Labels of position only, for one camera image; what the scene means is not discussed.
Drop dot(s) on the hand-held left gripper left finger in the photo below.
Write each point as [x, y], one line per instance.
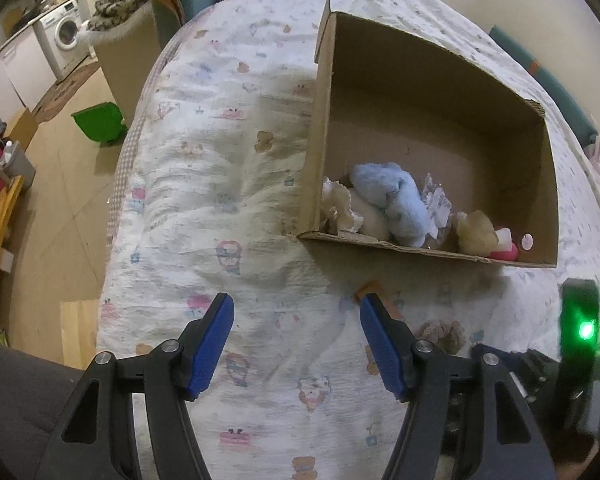
[212, 345]

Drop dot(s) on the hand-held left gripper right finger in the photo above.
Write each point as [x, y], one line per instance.
[385, 350]

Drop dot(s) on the white sock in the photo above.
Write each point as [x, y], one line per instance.
[372, 220]

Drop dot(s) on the pink rubber duck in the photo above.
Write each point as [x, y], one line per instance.
[507, 253]

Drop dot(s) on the beige plush toy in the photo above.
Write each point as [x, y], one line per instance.
[475, 230]

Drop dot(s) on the light blue plush toy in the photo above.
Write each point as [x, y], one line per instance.
[395, 200]

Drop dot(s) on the cream scrunchie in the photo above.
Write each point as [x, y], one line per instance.
[337, 205]

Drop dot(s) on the white printed cloth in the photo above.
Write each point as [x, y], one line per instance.
[437, 202]

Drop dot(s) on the light wooden board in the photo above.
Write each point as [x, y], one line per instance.
[80, 330]

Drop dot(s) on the white printed bed quilt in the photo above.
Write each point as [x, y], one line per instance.
[230, 185]

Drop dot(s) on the person's dark grey trousers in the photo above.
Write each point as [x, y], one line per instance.
[20, 400]

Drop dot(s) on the yellow wooden rack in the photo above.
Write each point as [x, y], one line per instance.
[0, 230]

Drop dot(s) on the grey bin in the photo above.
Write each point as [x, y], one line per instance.
[22, 170]

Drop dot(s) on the small cardboard box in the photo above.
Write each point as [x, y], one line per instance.
[20, 127]

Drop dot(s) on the teal headboard pad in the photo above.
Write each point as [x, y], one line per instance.
[560, 95]

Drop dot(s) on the large cardboard carton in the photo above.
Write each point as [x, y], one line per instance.
[125, 65]

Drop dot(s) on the brown patterned floor mat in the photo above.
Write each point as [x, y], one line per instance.
[65, 85]

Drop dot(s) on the white floor cabinet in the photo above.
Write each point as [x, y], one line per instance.
[20, 70]

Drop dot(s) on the white washing machine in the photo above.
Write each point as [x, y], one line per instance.
[65, 30]

